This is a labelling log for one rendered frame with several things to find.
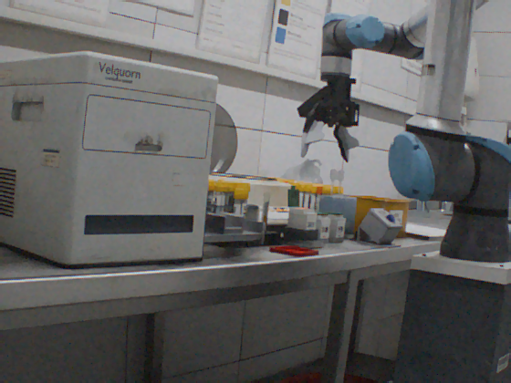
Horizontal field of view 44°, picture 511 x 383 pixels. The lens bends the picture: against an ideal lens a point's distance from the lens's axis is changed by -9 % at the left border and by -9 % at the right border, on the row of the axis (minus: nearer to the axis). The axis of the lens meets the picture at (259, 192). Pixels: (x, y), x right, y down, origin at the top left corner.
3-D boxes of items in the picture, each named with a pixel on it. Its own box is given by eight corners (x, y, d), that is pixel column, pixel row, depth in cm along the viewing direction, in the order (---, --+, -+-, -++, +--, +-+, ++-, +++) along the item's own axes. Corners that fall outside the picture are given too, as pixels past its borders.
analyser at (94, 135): (65, 270, 87) (85, 49, 86) (-24, 236, 104) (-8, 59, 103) (214, 260, 111) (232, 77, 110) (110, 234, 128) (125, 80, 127)
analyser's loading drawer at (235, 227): (183, 248, 107) (186, 216, 107) (155, 242, 111) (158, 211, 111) (263, 243, 123) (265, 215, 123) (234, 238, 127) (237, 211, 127)
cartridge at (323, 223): (318, 244, 147) (321, 213, 147) (300, 241, 150) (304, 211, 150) (328, 243, 150) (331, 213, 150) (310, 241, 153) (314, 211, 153)
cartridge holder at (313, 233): (309, 248, 139) (311, 231, 138) (275, 242, 144) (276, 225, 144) (324, 247, 143) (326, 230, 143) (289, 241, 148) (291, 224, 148)
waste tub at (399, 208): (380, 239, 168) (385, 200, 168) (338, 232, 177) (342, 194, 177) (406, 237, 178) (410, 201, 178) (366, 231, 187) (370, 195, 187)
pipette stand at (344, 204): (333, 240, 159) (338, 197, 158) (310, 235, 164) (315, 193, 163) (357, 238, 166) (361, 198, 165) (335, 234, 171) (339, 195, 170)
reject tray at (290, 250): (298, 256, 125) (298, 253, 125) (269, 251, 129) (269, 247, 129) (318, 254, 131) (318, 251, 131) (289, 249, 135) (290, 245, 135)
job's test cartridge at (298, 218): (304, 240, 140) (307, 210, 140) (285, 237, 143) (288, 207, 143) (314, 239, 144) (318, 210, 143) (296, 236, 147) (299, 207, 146)
